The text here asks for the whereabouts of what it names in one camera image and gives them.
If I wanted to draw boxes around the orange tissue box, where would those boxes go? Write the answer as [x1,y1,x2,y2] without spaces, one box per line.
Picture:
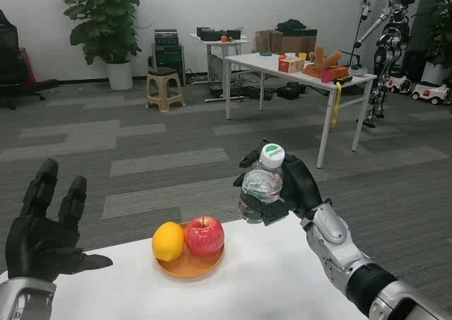
[278,57,305,73]

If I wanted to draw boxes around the orange round plate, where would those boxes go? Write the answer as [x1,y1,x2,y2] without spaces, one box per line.
[155,222,226,282]

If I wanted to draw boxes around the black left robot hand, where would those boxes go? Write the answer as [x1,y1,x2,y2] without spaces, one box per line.
[5,158,114,283]

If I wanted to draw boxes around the long white table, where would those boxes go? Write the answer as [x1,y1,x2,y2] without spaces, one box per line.
[222,53,378,169]

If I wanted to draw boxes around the black bag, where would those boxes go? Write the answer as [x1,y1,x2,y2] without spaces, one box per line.
[276,18,307,31]

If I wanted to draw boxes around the yellow hanging strap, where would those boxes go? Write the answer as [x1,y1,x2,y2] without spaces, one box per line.
[331,81,343,129]

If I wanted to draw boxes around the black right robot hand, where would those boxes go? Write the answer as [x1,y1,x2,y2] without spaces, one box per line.
[232,149,324,227]

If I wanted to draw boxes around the black green equipment stack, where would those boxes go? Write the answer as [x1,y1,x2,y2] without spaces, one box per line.
[151,28,186,86]

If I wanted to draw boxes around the beige plastic stool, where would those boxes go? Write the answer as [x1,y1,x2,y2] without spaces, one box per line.
[146,67,186,113]

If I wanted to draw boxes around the white red toy car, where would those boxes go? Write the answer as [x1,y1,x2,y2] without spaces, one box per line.
[411,81,452,106]
[386,75,412,95]

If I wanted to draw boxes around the black cable pile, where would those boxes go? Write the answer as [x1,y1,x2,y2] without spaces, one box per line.
[225,85,275,102]

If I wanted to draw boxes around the red apple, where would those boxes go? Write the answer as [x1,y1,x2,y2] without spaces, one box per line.
[184,215,225,258]

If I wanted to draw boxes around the yellow lemon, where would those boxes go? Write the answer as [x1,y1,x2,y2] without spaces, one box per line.
[151,221,185,263]

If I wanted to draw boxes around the black office chair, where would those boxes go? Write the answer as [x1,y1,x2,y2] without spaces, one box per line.
[0,8,60,111]

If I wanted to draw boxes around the small white desk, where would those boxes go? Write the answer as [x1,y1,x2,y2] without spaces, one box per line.
[189,32,250,104]

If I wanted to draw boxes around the black case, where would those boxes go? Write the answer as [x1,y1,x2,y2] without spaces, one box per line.
[277,82,307,100]

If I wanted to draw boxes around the clear water bottle green label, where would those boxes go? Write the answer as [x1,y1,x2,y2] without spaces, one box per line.
[237,143,286,225]

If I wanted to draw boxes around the orange plush toy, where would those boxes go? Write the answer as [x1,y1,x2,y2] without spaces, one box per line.
[309,44,343,79]

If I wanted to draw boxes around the orange tray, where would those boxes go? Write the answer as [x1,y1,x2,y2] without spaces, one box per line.
[302,64,351,84]

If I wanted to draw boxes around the brown cardboard boxes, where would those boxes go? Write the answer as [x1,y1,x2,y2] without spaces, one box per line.
[254,28,318,55]

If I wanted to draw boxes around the large green plant white pot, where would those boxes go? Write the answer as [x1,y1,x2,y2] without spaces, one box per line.
[58,0,142,90]

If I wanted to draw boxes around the black boxes row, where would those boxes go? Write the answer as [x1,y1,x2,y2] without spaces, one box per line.
[196,25,242,42]

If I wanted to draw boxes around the standing silver humanoid robot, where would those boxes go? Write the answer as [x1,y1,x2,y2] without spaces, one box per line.
[355,0,423,129]

